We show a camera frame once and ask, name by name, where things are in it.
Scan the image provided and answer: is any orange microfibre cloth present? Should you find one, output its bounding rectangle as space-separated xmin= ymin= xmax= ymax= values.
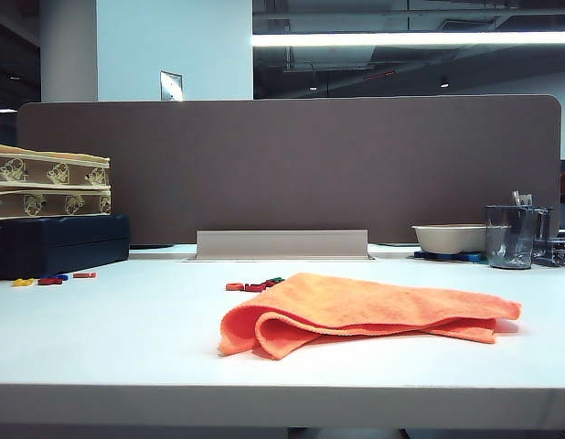
xmin=217 ymin=272 xmax=523 ymax=360

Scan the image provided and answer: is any brown desk partition panel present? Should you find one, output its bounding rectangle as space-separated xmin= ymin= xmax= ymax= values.
xmin=16 ymin=94 xmax=563 ymax=249

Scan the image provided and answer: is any blue flat mat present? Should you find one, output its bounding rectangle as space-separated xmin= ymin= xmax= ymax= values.
xmin=412 ymin=249 xmax=488 ymax=263

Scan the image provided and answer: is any beige paper pulp bowl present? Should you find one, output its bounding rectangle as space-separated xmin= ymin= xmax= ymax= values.
xmin=410 ymin=223 xmax=489 ymax=255

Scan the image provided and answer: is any white ceiling light strip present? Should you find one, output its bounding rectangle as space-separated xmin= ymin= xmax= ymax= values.
xmin=251 ymin=30 xmax=565 ymax=48

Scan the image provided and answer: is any dark blue hard case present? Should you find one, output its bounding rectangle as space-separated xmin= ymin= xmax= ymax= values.
xmin=0 ymin=213 xmax=131 ymax=281

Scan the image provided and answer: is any clear faceted plastic cup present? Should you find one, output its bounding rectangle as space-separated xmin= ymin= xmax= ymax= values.
xmin=483 ymin=205 xmax=539 ymax=269

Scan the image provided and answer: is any yellow brown patterned box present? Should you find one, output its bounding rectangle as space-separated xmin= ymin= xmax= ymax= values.
xmin=0 ymin=182 xmax=112 ymax=220
xmin=0 ymin=143 xmax=112 ymax=187

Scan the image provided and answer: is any clear dotted plastic box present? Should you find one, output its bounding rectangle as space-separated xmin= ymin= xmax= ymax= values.
xmin=532 ymin=237 xmax=565 ymax=268

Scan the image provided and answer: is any beige cable tray flap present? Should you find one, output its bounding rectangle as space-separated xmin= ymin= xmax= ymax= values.
xmin=196 ymin=230 xmax=369 ymax=261

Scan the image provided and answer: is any paper wall sign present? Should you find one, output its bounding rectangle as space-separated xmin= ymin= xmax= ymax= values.
xmin=159 ymin=70 xmax=183 ymax=101

